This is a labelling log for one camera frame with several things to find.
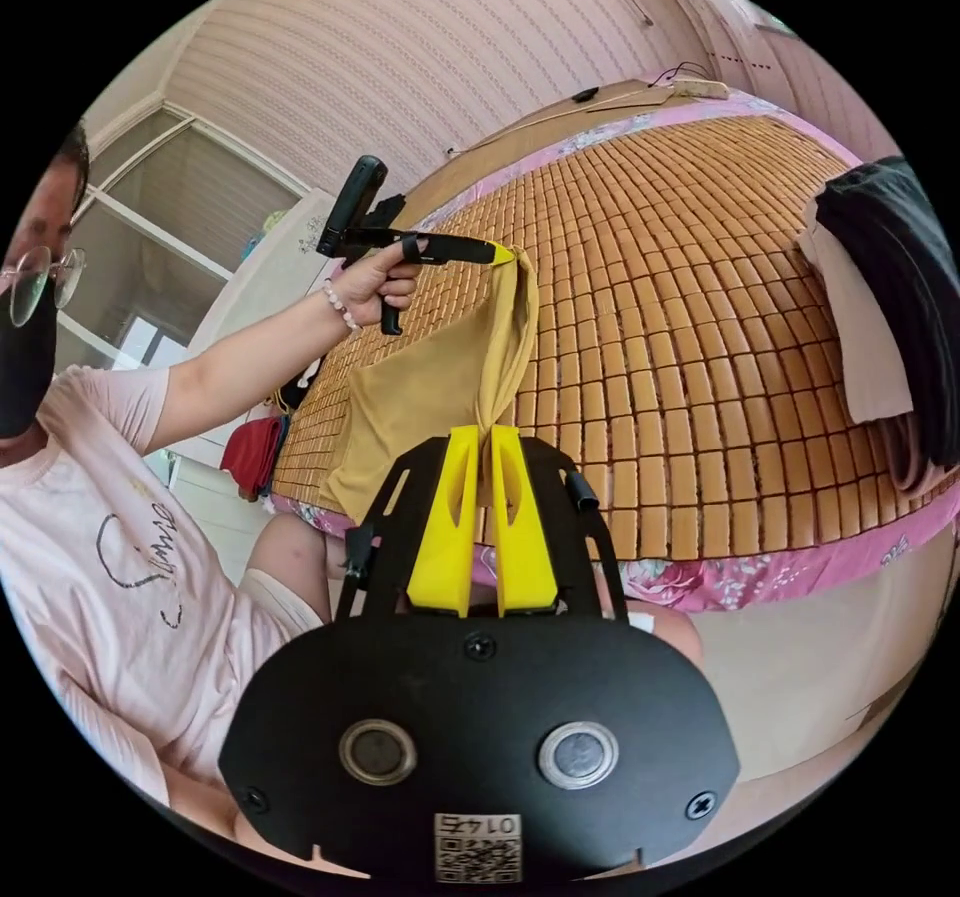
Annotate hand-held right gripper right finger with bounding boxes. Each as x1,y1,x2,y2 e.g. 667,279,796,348
490,424,560,619

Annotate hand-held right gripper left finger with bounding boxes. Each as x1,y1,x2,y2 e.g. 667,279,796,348
405,424,479,618

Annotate yellow short sleeve shirt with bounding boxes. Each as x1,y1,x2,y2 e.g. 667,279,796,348
320,247,541,517

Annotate person's left forearm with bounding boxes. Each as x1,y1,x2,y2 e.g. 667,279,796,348
146,289,360,456

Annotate person's left hand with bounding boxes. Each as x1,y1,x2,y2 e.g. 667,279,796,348
329,233,430,328

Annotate bed with woven mat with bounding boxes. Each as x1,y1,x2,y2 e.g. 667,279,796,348
266,75,960,613

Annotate red cloth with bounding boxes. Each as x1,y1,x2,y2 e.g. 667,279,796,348
218,416,292,502

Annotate window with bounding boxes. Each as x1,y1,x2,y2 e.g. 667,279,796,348
52,103,303,373

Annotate person's body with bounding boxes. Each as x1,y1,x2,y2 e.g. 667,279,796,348
0,120,706,850

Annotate pile of clothes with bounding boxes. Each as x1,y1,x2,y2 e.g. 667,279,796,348
796,155,960,497

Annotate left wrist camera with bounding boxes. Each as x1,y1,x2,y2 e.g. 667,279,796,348
317,154,385,253

